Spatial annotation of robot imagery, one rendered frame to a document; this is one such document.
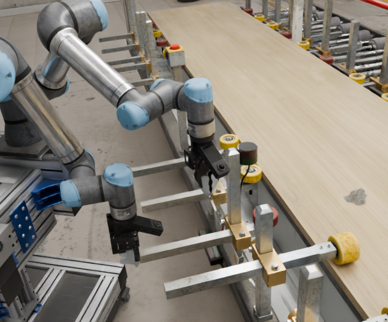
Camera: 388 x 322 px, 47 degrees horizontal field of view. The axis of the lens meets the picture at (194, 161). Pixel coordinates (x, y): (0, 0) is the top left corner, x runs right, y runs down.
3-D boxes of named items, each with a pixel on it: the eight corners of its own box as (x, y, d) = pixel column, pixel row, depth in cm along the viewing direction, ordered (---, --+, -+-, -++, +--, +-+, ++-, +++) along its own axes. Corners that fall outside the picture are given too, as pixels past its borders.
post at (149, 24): (156, 98, 277) (145, 21, 251) (154, 96, 280) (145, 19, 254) (161, 98, 277) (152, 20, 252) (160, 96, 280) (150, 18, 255)
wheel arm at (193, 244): (141, 266, 136) (138, 255, 134) (139, 258, 139) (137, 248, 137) (272, 234, 144) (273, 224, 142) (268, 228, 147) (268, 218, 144)
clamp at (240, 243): (236, 251, 139) (236, 239, 136) (223, 225, 150) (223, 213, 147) (253, 247, 140) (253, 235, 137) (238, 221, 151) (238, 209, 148)
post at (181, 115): (181, 155, 214) (172, 66, 190) (179, 150, 218) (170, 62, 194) (190, 153, 215) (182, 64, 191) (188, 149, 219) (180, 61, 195)
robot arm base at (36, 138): (-3, 145, 164) (-11, 122, 159) (20, 126, 176) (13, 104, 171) (33, 148, 160) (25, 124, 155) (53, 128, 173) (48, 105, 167)
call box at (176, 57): (170, 69, 189) (168, 51, 185) (166, 64, 195) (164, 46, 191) (186, 66, 191) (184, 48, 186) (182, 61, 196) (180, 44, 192)
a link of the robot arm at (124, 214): (133, 191, 128) (137, 207, 122) (135, 204, 131) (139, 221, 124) (107, 195, 127) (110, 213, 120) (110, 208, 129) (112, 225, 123)
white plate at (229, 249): (237, 280, 144) (237, 258, 139) (214, 230, 166) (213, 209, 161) (239, 280, 144) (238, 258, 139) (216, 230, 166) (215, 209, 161)
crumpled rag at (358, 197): (359, 208, 140) (360, 202, 138) (340, 199, 144) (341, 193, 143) (374, 195, 144) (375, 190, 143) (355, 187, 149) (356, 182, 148)
